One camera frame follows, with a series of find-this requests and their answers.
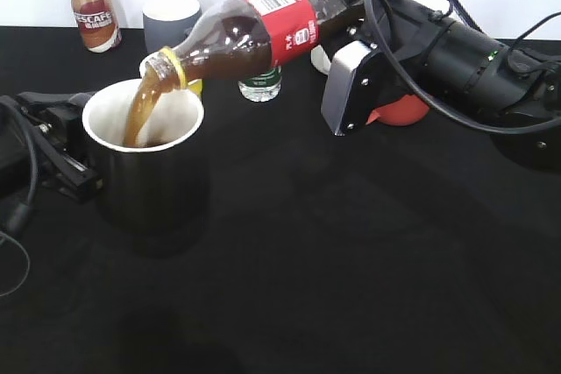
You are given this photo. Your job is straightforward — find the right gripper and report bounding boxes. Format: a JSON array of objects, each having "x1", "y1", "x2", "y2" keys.
[{"x1": 344, "y1": 0, "x2": 458, "y2": 98}]

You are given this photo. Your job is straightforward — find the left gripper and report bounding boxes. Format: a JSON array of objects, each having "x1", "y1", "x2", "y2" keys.
[{"x1": 1, "y1": 91, "x2": 103, "y2": 203}]

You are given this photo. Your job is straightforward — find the cola bottle red label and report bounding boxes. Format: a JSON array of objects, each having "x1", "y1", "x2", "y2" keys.
[{"x1": 144, "y1": 0, "x2": 367, "y2": 94}]

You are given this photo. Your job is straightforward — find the black mug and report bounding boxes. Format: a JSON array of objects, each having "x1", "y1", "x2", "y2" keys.
[{"x1": 82, "y1": 79, "x2": 209, "y2": 236}]

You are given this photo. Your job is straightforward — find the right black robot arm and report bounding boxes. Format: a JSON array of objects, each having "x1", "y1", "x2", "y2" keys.
[{"x1": 321, "y1": 0, "x2": 560, "y2": 173}]

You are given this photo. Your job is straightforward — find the yellow paper cup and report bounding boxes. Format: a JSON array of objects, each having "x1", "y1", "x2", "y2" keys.
[{"x1": 138, "y1": 58, "x2": 204, "y2": 98}]

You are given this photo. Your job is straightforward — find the white mug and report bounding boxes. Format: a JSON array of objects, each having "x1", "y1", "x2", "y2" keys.
[{"x1": 310, "y1": 46, "x2": 330, "y2": 75}]

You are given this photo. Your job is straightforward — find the clear water bottle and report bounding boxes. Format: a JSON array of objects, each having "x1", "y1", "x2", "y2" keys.
[{"x1": 238, "y1": 67, "x2": 281, "y2": 102}]

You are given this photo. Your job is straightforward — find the Nescafe coffee bottle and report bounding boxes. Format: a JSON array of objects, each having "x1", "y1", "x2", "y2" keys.
[{"x1": 70, "y1": 0, "x2": 121, "y2": 53}]

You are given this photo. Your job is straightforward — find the red mug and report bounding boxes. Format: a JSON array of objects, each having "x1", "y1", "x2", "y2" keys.
[{"x1": 366, "y1": 95, "x2": 430, "y2": 127}]

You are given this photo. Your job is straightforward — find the grey mug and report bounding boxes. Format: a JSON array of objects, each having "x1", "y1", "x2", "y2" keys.
[{"x1": 142, "y1": 0, "x2": 202, "y2": 53}]

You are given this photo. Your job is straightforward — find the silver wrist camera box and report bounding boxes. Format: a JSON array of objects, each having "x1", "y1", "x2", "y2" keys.
[{"x1": 321, "y1": 40, "x2": 380, "y2": 137}]

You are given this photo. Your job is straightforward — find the black cable right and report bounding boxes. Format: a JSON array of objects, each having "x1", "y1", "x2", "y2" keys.
[{"x1": 364, "y1": 0, "x2": 561, "y2": 136}]

